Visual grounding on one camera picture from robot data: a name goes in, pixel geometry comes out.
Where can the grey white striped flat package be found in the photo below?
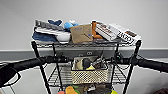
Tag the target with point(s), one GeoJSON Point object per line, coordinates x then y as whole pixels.
{"type": "Point", "coordinates": [49, 27]}

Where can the white brown striped box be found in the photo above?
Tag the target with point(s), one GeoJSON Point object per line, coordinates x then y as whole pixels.
{"type": "Point", "coordinates": [106, 31]}

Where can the long grey wall band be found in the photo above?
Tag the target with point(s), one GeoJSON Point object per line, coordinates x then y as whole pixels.
{"type": "Point", "coordinates": [16, 54]}

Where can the orange packet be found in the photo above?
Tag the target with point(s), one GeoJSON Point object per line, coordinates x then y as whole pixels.
{"type": "Point", "coordinates": [95, 29]}

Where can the brown plush toy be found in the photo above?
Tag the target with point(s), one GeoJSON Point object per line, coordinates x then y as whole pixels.
{"type": "Point", "coordinates": [87, 88]}

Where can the white round bowl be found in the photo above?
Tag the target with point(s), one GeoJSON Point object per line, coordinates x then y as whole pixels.
{"type": "Point", "coordinates": [63, 36]}

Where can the small grey wall socket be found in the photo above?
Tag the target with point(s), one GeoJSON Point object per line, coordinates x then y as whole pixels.
{"type": "Point", "coordinates": [89, 53]}

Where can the green toy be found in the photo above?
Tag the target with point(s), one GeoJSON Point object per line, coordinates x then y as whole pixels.
{"type": "Point", "coordinates": [76, 88]}

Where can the salmon pink toy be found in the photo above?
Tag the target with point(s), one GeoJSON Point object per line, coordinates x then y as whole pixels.
{"type": "Point", "coordinates": [61, 92]}

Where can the dark blue folded cloth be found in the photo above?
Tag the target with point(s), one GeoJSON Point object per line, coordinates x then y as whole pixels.
{"type": "Point", "coordinates": [44, 36]}

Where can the light blue bottle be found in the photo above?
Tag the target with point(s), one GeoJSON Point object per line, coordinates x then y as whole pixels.
{"type": "Point", "coordinates": [70, 25]}

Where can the orange toy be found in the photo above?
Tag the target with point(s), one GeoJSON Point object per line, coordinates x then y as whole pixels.
{"type": "Point", "coordinates": [70, 90]}

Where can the black rounded item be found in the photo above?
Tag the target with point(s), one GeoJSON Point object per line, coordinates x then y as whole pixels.
{"type": "Point", "coordinates": [86, 62]}

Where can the yellow-green toy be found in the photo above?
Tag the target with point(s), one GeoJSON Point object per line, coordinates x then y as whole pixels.
{"type": "Point", "coordinates": [114, 92]}

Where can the brown cardboard packet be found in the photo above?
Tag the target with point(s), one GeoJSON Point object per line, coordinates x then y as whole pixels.
{"type": "Point", "coordinates": [81, 33]}

